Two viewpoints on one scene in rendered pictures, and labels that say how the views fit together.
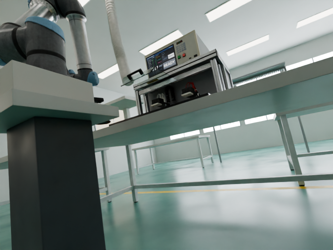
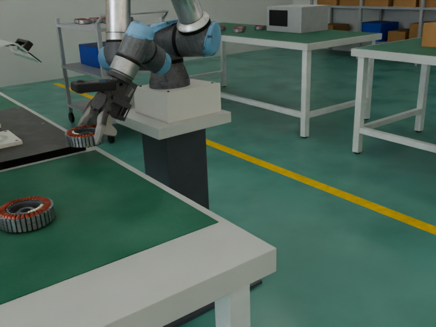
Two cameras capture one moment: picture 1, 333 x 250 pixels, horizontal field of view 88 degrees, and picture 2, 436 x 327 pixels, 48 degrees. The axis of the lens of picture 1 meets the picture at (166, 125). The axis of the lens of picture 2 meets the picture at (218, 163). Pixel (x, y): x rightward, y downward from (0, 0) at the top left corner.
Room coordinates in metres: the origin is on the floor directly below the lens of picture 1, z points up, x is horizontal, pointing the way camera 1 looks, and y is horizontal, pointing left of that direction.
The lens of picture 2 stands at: (2.15, 1.27, 1.21)
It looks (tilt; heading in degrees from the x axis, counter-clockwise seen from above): 20 degrees down; 204
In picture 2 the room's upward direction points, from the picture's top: 2 degrees counter-clockwise
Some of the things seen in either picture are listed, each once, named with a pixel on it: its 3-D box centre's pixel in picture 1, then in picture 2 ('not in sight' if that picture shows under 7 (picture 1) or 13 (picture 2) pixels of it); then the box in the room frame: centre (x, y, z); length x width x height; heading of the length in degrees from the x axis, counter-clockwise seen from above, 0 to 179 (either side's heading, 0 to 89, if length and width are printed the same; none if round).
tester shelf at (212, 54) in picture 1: (182, 80); not in sight; (1.36, -0.19, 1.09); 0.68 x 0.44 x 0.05; 60
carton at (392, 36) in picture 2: not in sight; (403, 36); (-5.65, 0.83, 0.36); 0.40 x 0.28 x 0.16; 152
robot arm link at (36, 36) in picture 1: (44, 41); (167, 39); (0.57, 0.38, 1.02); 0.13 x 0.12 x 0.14; 89
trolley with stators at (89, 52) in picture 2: not in sight; (114, 71); (-1.42, -1.28, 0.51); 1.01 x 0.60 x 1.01; 60
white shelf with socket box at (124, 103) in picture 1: (126, 120); not in sight; (2.03, 0.46, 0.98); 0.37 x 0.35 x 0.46; 60
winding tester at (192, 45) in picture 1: (181, 65); not in sight; (1.35, -0.21, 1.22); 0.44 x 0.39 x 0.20; 60
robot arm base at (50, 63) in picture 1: (47, 71); (168, 72); (0.57, 0.38, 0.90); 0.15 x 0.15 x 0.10
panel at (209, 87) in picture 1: (183, 98); not in sight; (1.30, -0.16, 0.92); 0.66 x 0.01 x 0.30; 60
